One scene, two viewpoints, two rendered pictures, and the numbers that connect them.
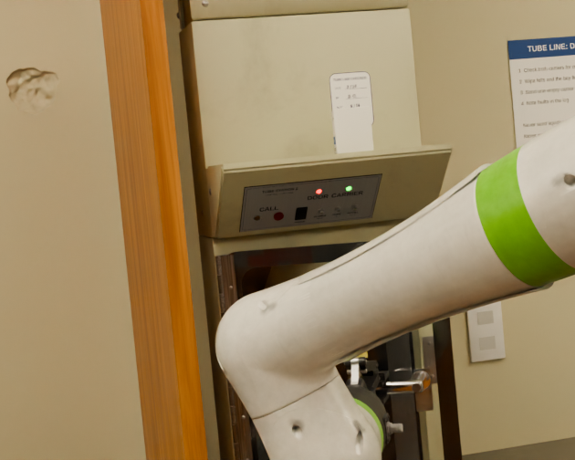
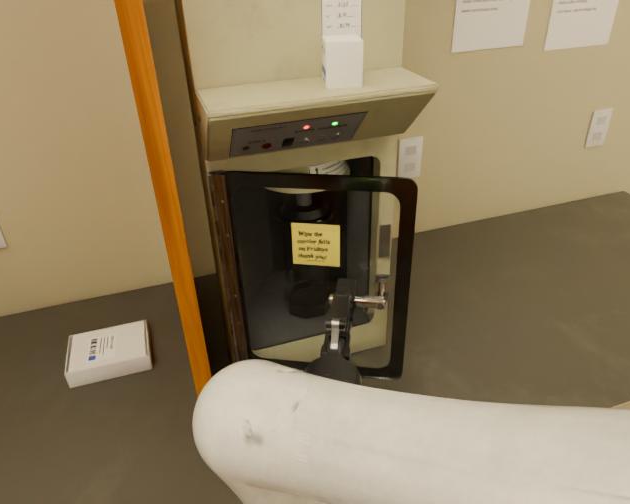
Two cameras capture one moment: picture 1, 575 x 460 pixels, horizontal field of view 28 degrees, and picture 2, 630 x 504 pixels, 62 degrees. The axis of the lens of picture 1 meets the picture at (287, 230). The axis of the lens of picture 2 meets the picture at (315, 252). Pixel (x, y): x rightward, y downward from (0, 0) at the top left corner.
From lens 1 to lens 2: 0.86 m
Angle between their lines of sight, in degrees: 29
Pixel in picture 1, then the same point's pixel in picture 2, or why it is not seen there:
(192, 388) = (189, 299)
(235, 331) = (212, 444)
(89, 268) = (113, 119)
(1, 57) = not seen: outside the picture
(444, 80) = not seen: outside the picture
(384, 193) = (366, 123)
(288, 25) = not seen: outside the picture
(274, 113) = (263, 33)
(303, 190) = (291, 127)
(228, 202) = (217, 139)
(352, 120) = (344, 55)
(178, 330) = (173, 258)
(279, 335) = (267, 477)
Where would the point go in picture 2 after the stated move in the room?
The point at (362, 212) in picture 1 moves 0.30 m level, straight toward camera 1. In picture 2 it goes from (344, 136) to (361, 236)
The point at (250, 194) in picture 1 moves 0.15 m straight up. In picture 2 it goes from (239, 134) to (225, 10)
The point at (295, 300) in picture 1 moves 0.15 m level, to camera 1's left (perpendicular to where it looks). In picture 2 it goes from (288, 453) to (79, 471)
